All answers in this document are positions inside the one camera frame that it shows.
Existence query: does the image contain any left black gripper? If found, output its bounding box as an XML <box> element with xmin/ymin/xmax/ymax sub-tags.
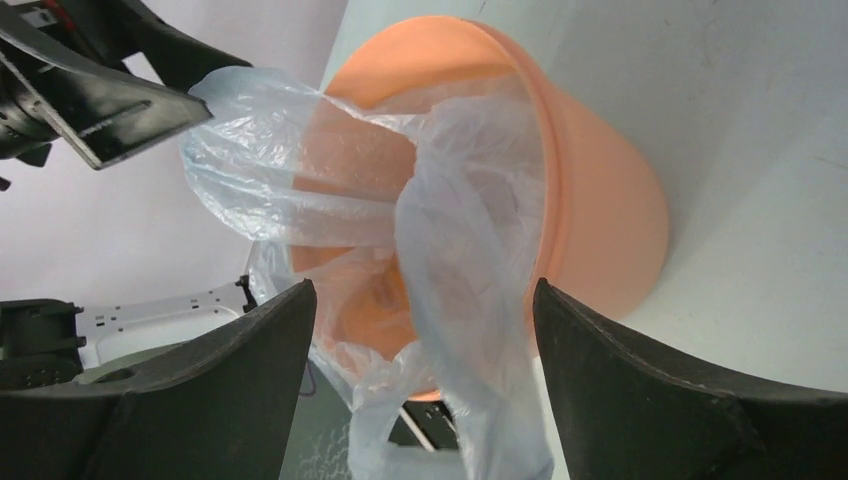
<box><xmin>1</xmin><ymin>1</ymin><xmax>251</xmax><ymax>170</ymax></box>

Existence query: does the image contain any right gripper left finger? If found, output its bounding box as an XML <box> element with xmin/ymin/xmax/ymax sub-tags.
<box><xmin>1</xmin><ymin>280</ymin><xmax>317</xmax><ymax>479</ymax></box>

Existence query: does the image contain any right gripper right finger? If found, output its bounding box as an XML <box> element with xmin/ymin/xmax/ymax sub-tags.
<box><xmin>533</xmin><ymin>280</ymin><xmax>847</xmax><ymax>479</ymax></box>

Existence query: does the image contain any light blue plastic trash bag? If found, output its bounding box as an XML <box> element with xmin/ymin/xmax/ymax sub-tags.
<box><xmin>180</xmin><ymin>66</ymin><xmax>554</xmax><ymax>479</ymax></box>

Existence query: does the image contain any orange plastic trash bin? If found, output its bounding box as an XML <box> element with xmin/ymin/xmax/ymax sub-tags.
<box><xmin>288</xmin><ymin>15</ymin><xmax>670</xmax><ymax>404</ymax></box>

